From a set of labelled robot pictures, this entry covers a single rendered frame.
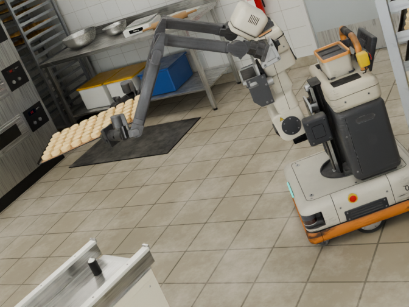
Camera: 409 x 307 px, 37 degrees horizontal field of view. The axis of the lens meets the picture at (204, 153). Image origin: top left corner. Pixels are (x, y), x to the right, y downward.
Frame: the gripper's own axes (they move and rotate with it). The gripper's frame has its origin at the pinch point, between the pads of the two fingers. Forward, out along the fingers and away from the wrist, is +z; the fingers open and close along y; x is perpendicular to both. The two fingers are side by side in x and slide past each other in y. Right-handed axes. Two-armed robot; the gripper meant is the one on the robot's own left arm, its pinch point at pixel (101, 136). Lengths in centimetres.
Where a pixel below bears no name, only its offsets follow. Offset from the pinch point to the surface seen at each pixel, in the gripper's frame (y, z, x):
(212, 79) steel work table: 75, 178, 246
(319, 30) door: 72, 95, 324
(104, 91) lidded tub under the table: 53, 292, 200
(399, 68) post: -18, -172, -4
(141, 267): 15, -96, -66
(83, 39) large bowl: -5, 295, 208
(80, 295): 17, -80, -83
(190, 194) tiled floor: 99, 75, 87
